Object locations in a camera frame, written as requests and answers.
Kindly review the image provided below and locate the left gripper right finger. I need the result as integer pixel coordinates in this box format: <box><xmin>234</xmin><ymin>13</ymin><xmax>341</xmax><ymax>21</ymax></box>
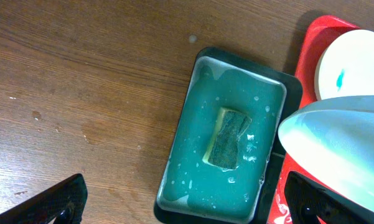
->
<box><xmin>284</xmin><ymin>171</ymin><xmax>374</xmax><ymax>224</ymax></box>

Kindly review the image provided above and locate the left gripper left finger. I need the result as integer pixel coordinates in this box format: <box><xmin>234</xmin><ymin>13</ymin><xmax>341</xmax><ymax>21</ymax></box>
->
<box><xmin>0</xmin><ymin>174</ymin><xmax>88</xmax><ymax>224</ymax></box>

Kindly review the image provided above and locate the light blue plate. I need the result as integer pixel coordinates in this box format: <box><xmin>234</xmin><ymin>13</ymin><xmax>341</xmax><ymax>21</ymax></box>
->
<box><xmin>278</xmin><ymin>96</ymin><xmax>374</xmax><ymax>212</ymax></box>

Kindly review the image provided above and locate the green yellow sponge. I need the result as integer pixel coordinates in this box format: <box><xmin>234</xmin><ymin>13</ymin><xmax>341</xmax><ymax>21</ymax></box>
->
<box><xmin>202</xmin><ymin>107</ymin><xmax>252</xmax><ymax>170</ymax></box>

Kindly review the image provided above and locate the mint green plate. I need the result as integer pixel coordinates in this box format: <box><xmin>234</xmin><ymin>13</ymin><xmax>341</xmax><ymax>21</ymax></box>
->
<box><xmin>314</xmin><ymin>29</ymin><xmax>374</xmax><ymax>100</ymax></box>

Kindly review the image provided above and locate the dark green water tray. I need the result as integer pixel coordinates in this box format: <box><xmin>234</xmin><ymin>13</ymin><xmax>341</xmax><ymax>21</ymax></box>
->
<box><xmin>154</xmin><ymin>47</ymin><xmax>302</xmax><ymax>223</ymax></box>

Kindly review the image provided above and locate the red plastic tray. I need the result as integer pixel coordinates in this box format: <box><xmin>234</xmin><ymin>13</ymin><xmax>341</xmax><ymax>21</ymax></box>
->
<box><xmin>268</xmin><ymin>16</ymin><xmax>361</xmax><ymax>223</ymax></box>

